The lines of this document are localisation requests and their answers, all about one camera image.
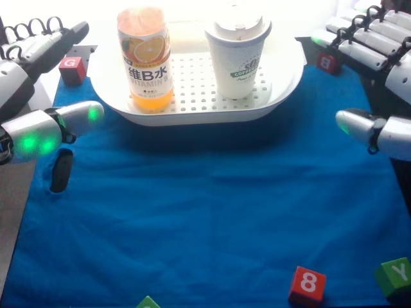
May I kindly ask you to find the blue table cloth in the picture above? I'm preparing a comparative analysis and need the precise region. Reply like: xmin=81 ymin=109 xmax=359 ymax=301
xmin=0 ymin=62 xmax=411 ymax=308

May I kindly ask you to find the black oval object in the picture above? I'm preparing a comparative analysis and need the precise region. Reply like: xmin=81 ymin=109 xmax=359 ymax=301
xmin=49 ymin=149 xmax=74 ymax=194

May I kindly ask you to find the red number eight block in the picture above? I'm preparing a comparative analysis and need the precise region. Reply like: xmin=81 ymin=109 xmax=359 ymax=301
xmin=288 ymin=265 xmax=328 ymax=305

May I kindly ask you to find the green letter Y block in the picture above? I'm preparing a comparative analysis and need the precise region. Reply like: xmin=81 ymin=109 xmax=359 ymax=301
xmin=374 ymin=257 xmax=411 ymax=299

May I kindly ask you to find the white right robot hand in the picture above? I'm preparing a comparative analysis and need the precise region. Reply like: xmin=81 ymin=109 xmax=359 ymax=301
xmin=310 ymin=4 xmax=411 ymax=161

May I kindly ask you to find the orange vitamin drink bottle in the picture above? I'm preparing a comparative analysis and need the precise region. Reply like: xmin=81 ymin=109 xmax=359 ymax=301
xmin=116 ymin=6 xmax=176 ymax=114

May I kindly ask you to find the red letter G block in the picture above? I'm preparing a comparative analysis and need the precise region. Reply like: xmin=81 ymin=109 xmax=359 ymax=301
xmin=58 ymin=56 xmax=87 ymax=86

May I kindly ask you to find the white perforated tray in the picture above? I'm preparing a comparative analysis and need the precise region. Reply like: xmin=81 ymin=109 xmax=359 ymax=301
xmin=87 ymin=19 xmax=306 ymax=128

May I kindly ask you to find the green toy block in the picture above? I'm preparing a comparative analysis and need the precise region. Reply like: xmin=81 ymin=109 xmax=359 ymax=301
xmin=134 ymin=295 xmax=161 ymax=308

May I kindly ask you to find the red toy block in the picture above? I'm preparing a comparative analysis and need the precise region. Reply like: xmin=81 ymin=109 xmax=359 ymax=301
xmin=317 ymin=53 xmax=342 ymax=76

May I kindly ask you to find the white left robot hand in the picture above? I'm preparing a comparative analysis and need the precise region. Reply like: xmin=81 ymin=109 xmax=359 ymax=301
xmin=0 ymin=15 xmax=105 ymax=166

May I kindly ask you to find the perforated metal plate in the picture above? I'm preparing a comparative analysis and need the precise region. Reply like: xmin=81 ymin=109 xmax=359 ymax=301
xmin=69 ymin=44 xmax=99 ymax=60

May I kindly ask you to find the white paper coffee cup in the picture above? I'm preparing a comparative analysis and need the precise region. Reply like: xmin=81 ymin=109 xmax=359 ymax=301
xmin=204 ymin=11 xmax=273 ymax=99

